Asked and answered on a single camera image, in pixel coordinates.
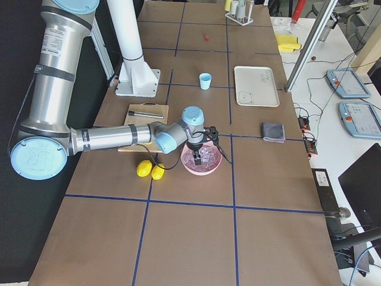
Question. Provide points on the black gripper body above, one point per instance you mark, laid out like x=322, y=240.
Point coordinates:
x=195, y=148

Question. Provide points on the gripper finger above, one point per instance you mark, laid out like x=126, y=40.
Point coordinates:
x=197, y=158

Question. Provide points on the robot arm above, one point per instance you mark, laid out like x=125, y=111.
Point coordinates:
x=45, y=140

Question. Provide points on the pink bowl of ice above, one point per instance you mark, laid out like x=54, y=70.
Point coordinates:
x=210, y=159

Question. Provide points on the light blue plastic cup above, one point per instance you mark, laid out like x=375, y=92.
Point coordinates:
x=205, y=81

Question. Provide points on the lower whole lemon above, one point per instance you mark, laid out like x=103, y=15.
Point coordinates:
x=158, y=171

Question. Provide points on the whole lemon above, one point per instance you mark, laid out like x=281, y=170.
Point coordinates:
x=158, y=171
x=144, y=168

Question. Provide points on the upper whole lemon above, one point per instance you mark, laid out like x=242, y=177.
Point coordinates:
x=144, y=168

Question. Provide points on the wooden cutting board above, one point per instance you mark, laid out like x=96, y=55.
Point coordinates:
x=149, y=108

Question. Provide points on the folded grey cloth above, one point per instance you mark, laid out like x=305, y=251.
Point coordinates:
x=273, y=132

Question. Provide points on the cream bear serving tray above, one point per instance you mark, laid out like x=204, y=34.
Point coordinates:
x=255, y=87

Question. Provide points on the yellow cloth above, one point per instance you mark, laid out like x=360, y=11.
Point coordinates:
x=287, y=43

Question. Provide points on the far blue teach pendant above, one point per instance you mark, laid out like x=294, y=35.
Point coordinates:
x=347, y=84

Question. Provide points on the blue teach pendant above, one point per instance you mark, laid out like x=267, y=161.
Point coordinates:
x=347, y=84
x=360, y=119

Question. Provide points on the black monitor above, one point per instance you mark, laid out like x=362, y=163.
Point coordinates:
x=361, y=185

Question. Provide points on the near blue teach pendant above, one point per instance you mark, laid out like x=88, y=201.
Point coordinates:
x=360, y=119

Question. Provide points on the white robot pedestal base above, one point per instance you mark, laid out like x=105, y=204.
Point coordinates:
x=136, y=78

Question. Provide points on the white wire cup rack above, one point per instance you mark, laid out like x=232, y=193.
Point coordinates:
x=239, y=11

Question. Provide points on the aluminium frame post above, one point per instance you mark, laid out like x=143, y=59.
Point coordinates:
x=315, y=32

